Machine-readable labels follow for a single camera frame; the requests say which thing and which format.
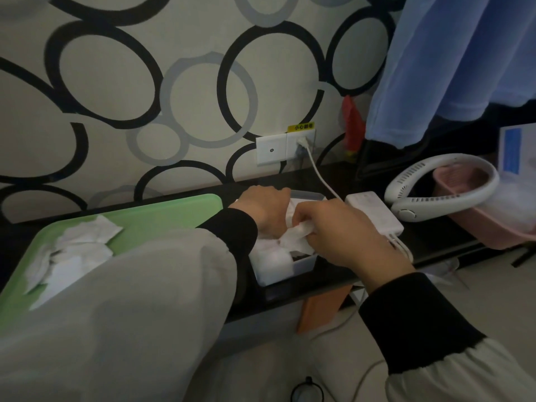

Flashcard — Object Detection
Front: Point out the person's left hand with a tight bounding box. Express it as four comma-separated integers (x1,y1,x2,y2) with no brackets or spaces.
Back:
228,186,292,240

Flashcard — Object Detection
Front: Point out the person's right hand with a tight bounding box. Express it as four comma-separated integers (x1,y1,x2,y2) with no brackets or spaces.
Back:
291,198,416,294

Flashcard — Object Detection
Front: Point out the white cotton pad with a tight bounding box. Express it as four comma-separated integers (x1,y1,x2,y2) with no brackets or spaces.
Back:
279,200,318,256

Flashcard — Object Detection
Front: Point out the clear plastic box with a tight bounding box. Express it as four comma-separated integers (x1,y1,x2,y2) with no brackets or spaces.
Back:
249,190,328,288

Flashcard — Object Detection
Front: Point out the green plastic tray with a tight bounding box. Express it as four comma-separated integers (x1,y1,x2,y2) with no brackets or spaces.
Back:
0,193,224,331

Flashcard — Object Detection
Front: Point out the pile of white cotton pads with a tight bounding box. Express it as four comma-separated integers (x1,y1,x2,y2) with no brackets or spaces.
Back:
24,215,125,311

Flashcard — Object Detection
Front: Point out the person's right forearm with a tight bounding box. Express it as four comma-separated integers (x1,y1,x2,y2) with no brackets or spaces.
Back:
358,271,536,402

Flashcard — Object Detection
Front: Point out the person's left forearm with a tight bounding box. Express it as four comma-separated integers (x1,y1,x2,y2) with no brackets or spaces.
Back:
0,208,259,402

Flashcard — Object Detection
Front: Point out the white and blue paper box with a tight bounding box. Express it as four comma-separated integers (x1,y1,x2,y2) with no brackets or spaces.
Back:
497,123,536,185

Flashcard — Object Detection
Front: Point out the white power bank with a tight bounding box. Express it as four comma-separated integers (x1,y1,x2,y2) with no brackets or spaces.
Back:
344,191,405,238

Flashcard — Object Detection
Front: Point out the white neck fan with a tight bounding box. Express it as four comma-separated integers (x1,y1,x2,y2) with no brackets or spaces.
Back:
384,153,501,224

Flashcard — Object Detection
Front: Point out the orange flat piece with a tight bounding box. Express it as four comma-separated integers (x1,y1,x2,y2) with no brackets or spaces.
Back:
297,284,353,334

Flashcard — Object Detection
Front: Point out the red decoration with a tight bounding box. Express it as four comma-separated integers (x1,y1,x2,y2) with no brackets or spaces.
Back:
340,95,366,159

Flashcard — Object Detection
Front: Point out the pink plastic basin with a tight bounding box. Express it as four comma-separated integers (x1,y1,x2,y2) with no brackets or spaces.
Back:
432,165,536,251

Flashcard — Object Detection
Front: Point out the blue curtain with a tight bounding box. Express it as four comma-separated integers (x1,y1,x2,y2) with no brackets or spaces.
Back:
365,0,536,150

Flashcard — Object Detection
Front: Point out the white looped cable bundle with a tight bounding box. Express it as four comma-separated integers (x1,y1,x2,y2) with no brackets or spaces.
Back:
387,233,414,264

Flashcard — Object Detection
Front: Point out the white wall socket plate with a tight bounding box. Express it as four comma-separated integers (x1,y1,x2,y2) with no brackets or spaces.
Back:
255,129,317,167

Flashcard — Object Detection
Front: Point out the white charger cable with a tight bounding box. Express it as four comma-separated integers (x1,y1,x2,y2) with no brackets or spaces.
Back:
296,137,345,202

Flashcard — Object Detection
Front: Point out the thin white cable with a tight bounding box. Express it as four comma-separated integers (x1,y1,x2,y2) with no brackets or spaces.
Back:
309,305,386,402

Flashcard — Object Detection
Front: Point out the black hair tie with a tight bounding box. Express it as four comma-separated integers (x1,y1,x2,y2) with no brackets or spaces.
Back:
290,376,326,402

